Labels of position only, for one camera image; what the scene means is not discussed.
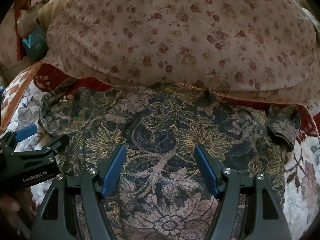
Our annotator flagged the pink floral bedsheet bundle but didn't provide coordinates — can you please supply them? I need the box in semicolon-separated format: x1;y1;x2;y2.
44;0;319;104

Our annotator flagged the dark floral patterned garment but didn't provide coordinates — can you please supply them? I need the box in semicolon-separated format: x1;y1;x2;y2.
40;83;300;239

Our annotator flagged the plush floral blanket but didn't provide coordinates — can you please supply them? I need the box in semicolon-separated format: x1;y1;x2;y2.
1;63;319;239

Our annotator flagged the teal plastic bag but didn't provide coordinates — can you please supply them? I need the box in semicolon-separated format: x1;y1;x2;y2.
22;25;48;62

